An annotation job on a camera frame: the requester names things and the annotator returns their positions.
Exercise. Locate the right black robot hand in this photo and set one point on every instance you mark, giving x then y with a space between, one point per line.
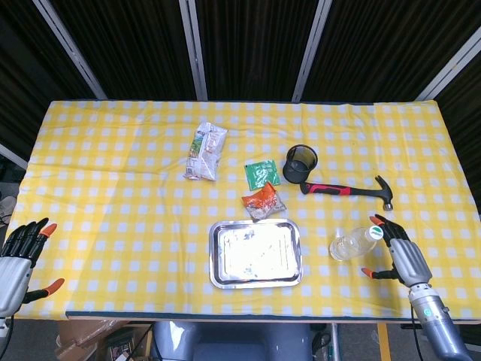
409 259

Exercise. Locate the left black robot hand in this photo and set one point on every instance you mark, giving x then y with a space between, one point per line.
15 270

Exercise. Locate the transparent plastic bottle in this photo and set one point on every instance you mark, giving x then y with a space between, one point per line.
351 244

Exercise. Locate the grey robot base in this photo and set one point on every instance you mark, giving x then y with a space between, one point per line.
233 342

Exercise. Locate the stainless steel tray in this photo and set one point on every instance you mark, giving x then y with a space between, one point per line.
255 255

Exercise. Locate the yellow table leg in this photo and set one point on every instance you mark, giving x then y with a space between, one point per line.
383 342

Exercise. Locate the brown cardboard box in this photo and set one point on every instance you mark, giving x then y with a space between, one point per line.
75 338

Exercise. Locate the yellow checked tablecloth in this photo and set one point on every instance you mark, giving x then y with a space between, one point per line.
112 225

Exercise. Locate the red black claw hammer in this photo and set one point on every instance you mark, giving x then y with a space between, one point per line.
327 189

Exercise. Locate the white metal table leg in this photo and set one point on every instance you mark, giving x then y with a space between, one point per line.
334 342

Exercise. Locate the black mesh pen cup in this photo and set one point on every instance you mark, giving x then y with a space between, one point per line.
300 171

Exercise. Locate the orange snack packet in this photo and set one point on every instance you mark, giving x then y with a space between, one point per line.
263 203

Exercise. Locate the green sachet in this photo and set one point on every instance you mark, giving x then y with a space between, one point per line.
261 173

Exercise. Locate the wooden table with blue edge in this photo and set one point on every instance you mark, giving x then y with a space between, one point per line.
225 317

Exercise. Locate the white snack bag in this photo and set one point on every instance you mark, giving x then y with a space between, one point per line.
204 150

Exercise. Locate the grey metal partition post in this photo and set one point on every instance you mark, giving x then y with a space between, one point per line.
11 155
451 73
311 49
194 49
67 45

